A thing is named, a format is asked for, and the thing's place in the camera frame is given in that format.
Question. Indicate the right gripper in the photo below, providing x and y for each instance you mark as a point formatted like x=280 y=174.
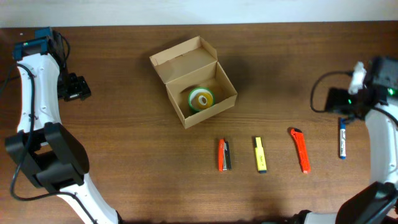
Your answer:
x=335 y=102

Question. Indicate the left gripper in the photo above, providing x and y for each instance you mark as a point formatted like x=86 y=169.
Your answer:
x=80 y=88

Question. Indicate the blue white marker pen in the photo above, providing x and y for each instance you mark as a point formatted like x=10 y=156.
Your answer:
x=342 y=136

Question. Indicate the brown cardboard box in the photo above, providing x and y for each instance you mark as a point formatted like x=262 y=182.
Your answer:
x=189 y=65

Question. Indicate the green tape roll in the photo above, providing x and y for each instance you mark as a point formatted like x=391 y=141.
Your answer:
x=192 y=96

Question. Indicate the small yellow tape roll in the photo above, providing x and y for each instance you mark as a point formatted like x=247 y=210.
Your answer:
x=204 y=100

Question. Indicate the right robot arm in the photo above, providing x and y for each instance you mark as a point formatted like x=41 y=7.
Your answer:
x=372 y=204

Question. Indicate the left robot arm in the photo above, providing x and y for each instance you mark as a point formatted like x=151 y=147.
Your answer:
x=50 y=160

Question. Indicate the orange utility knife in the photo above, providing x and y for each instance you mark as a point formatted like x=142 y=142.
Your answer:
x=299 y=141

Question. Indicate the yellow highlighter pen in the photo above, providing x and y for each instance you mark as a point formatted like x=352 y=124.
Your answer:
x=260 y=156

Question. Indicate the orange black stapler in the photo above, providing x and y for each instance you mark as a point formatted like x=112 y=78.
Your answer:
x=224 y=156

